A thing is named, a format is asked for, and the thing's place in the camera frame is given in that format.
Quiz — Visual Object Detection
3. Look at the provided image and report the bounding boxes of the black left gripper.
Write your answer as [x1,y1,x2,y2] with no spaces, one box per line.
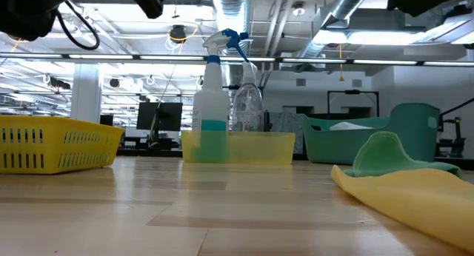
[133,0,165,20]

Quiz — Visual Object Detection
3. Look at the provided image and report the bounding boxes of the blue-trigger spray bottle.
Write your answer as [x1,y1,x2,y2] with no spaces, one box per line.
[191,28,250,164]

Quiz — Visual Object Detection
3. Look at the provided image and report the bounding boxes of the clear pump bottle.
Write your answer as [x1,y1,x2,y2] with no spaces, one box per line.
[232,61,264,133]

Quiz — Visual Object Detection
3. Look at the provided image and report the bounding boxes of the green cloth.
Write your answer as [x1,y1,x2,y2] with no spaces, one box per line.
[342,131,463,179]

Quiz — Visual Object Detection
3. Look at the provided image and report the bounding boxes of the white building column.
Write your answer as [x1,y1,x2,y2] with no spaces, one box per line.
[70,63,103,124]

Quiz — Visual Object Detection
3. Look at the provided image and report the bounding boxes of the black computer monitor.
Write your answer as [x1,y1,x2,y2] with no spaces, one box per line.
[136,101,184,132]

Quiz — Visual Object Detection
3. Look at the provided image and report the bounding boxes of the yellow slotted basket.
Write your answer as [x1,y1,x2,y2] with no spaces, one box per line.
[0,115,125,175]

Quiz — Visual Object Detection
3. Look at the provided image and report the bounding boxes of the yellow translucent tray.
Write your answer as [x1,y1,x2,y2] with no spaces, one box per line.
[181,130,297,166]

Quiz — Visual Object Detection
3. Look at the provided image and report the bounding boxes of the teal plastic bin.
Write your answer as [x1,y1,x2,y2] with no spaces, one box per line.
[300,102,441,165]

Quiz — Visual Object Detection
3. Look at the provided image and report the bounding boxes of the yellow cloth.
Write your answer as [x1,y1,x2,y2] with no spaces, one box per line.
[330,164,474,254]

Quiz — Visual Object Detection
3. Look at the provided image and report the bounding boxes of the black equipment stand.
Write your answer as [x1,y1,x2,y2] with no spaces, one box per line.
[435,97,474,158]

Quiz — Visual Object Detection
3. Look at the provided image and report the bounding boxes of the black ceiling camera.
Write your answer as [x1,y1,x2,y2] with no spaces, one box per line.
[169,24,187,44]

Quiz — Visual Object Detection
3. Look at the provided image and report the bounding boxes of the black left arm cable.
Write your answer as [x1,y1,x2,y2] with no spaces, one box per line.
[55,0,101,51]

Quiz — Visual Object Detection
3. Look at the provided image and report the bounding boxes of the silver ventilation duct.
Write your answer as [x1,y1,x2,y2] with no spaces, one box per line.
[296,0,375,61]
[211,0,251,57]

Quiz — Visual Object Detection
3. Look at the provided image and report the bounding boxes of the black aluminium table frame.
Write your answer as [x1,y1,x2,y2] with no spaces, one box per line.
[116,147,474,171]

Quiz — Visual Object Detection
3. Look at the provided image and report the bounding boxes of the black rectangular frame stand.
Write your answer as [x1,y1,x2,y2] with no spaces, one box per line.
[327,90,380,118]

